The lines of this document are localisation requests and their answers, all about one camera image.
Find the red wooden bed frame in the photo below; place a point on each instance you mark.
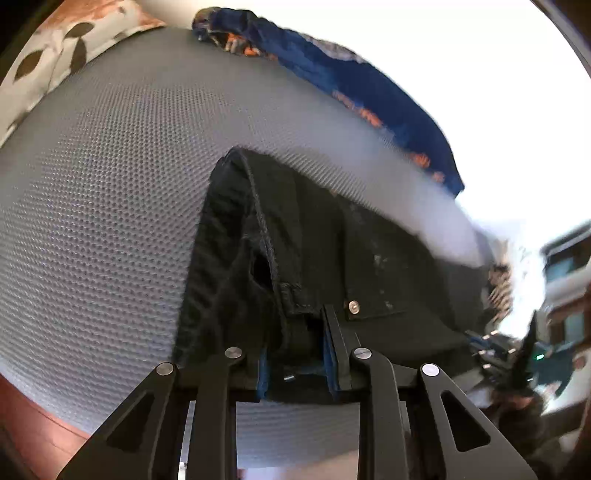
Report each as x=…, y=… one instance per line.
x=44, y=442

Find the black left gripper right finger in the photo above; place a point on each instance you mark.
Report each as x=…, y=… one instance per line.
x=414, y=423

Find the blue orange patterned blanket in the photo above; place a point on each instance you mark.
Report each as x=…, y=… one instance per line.
x=343, y=75

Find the grey textured mattress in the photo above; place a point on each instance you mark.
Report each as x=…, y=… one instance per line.
x=102, y=185

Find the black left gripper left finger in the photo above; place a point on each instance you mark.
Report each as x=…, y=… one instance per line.
x=176, y=420

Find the floral leaf print pillow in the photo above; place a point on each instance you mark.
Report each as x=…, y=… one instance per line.
x=75, y=34

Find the black denim pants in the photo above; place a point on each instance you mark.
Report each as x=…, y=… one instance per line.
x=273, y=249

